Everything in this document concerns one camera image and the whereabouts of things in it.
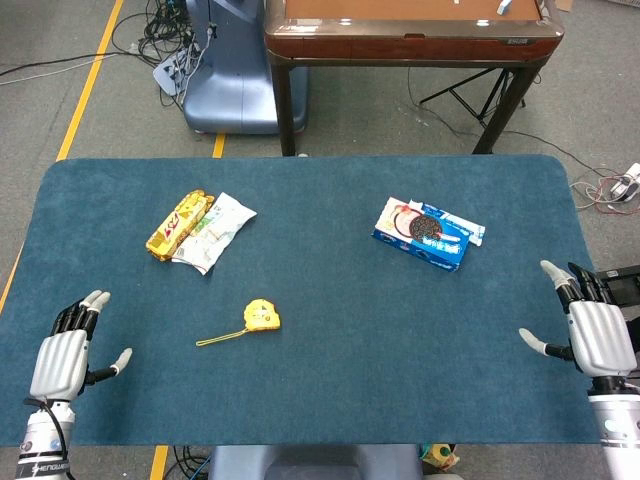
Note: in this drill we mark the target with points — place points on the white power strip with adapter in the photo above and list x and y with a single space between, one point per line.
627 185

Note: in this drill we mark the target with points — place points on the small white blue object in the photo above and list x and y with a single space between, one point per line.
504 6

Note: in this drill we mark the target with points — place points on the blue white wrapper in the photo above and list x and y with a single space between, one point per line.
472 231

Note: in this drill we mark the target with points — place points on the white power strip with plugs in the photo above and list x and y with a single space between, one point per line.
167 75

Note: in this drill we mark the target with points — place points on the blue felt table mat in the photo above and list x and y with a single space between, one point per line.
350 325

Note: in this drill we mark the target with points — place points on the brown wooden table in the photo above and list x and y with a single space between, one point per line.
400 47

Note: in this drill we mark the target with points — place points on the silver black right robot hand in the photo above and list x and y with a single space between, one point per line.
600 340

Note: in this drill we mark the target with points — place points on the black tripod stand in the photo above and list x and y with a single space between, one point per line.
470 97

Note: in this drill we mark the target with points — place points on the white snack bag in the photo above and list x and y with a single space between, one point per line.
220 230

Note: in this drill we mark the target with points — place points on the black flat floor frame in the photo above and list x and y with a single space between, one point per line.
622 280

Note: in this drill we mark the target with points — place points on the gold snack package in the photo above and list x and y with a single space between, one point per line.
177 225

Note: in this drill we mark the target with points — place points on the yellow tape measure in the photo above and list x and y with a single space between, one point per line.
261 316

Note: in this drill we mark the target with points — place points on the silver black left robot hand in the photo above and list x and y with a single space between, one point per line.
60 365

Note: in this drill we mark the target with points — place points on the grey blue robot torso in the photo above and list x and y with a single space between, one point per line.
310 462

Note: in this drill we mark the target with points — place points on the blue cookie box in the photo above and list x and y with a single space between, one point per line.
435 245

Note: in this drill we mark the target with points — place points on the yellow green bottle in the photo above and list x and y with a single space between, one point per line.
442 455

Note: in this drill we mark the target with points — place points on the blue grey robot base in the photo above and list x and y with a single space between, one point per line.
230 90

